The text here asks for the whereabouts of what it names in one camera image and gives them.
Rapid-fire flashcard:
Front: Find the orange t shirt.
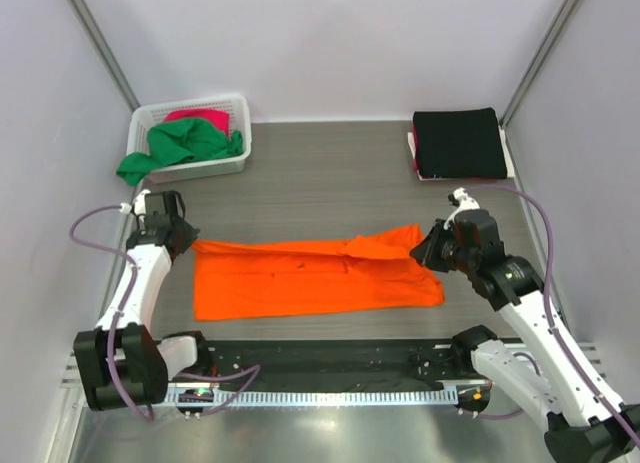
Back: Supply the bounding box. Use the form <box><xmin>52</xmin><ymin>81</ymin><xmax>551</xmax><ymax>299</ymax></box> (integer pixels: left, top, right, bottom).
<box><xmin>193</xmin><ymin>225</ymin><xmax>445</xmax><ymax>322</ymax></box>

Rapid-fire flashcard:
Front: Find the right aluminium frame post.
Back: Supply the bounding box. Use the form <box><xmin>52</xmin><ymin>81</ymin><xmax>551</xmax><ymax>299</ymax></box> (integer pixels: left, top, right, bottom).
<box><xmin>499</xmin><ymin>0</ymin><xmax>582</xmax><ymax>128</ymax></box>

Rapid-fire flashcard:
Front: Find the pink t shirt in basket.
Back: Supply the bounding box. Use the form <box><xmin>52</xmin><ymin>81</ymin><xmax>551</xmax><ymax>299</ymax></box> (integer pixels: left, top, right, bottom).
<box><xmin>164</xmin><ymin>108</ymin><xmax>230</xmax><ymax>135</ymax></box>

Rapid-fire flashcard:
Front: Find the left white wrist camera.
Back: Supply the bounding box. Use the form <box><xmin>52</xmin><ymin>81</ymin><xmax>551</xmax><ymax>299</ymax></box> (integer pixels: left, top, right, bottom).
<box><xmin>119</xmin><ymin>189</ymin><xmax>150</xmax><ymax>217</ymax></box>

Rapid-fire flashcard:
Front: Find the aluminium front rail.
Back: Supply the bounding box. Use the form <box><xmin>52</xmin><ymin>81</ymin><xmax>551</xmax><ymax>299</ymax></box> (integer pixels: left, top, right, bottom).
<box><xmin>60</xmin><ymin>343</ymin><xmax>606</xmax><ymax>388</ymax></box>

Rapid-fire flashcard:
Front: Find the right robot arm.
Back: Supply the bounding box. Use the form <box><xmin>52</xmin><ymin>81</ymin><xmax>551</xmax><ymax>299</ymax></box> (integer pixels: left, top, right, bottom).
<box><xmin>411</xmin><ymin>199</ymin><xmax>639</xmax><ymax>462</ymax></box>

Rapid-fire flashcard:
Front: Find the white slotted cable duct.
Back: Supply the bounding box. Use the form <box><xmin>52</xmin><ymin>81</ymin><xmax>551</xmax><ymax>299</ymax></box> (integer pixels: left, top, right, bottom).
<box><xmin>158</xmin><ymin>387</ymin><xmax>458</xmax><ymax>411</ymax></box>

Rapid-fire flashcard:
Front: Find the green t shirt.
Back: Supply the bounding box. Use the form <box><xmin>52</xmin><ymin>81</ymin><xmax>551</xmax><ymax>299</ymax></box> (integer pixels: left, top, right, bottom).
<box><xmin>116</xmin><ymin>117</ymin><xmax>244</xmax><ymax>186</ymax></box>

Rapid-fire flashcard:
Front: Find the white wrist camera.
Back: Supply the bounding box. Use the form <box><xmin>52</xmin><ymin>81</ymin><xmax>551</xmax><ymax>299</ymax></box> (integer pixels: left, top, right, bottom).
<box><xmin>444</xmin><ymin>187</ymin><xmax>480</xmax><ymax>229</ymax></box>
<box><xmin>119</xmin><ymin>189</ymin><xmax>150</xmax><ymax>217</ymax></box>

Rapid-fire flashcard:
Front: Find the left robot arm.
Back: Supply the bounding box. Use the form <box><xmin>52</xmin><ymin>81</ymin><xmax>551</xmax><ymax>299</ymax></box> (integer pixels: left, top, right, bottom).
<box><xmin>73</xmin><ymin>190</ymin><xmax>213</xmax><ymax>411</ymax></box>

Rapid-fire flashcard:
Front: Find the folded black t shirt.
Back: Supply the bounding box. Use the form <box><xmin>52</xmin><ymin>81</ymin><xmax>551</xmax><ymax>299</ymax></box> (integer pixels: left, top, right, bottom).
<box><xmin>412</xmin><ymin>107</ymin><xmax>507</xmax><ymax>180</ymax></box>

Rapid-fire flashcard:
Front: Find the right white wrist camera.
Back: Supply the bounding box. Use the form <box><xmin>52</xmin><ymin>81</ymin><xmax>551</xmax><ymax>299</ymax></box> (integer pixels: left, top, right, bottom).
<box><xmin>444</xmin><ymin>187</ymin><xmax>480</xmax><ymax>229</ymax></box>

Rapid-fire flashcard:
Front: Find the folded white t shirt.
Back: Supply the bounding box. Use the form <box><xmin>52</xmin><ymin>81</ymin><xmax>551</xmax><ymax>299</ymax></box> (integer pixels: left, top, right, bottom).
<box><xmin>407</xmin><ymin>127</ymin><xmax>515</xmax><ymax>182</ymax></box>

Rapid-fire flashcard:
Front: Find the folded pink t shirt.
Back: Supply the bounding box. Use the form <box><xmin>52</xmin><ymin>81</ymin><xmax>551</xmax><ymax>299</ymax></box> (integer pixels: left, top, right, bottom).
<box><xmin>408</xmin><ymin>127</ymin><xmax>422</xmax><ymax>179</ymax></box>

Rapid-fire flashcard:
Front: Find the aluminium frame post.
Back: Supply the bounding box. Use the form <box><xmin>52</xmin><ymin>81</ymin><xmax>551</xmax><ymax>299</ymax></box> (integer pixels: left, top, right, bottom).
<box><xmin>499</xmin><ymin>0</ymin><xmax>582</xmax><ymax>128</ymax></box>
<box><xmin>67</xmin><ymin>0</ymin><xmax>140</xmax><ymax>111</ymax></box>

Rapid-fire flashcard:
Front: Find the white plastic basket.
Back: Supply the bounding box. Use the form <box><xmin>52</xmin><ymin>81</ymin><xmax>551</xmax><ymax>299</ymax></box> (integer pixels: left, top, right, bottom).
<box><xmin>126</xmin><ymin>93</ymin><xmax>252</xmax><ymax>184</ymax></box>

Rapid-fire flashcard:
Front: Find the left aluminium frame post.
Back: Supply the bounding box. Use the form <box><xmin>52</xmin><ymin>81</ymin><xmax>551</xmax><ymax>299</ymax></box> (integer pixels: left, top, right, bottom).
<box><xmin>67</xmin><ymin>0</ymin><xmax>140</xmax><ymax>111</ymax></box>

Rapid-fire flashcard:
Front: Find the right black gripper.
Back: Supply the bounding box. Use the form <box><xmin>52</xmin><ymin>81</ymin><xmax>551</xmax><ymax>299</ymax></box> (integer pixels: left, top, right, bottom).
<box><xmin>411</xmin><ymin>219</ymin><xmax>477</xmax><ymax>275</ymax></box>

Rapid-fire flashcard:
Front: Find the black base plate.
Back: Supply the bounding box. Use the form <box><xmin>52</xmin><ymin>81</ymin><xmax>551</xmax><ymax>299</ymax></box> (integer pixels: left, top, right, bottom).
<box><xmin>185</xmin><ymin>339</ymin><xmax>481</xmax><ymax>393</ymax></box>

